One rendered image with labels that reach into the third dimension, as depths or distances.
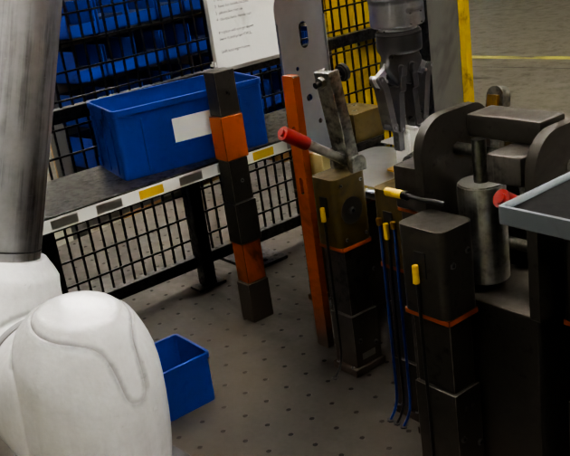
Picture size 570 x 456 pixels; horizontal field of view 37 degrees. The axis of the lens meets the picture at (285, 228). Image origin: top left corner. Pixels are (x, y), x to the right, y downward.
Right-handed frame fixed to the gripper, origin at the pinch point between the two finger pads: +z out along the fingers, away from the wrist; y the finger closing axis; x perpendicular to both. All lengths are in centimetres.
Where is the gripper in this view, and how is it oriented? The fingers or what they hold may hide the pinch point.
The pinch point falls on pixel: (408, 147)
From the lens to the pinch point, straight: 148.1
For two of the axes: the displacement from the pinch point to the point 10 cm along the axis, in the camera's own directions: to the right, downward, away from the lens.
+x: -6.2, -2.0, 7.6
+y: 7.7, -3.2, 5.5
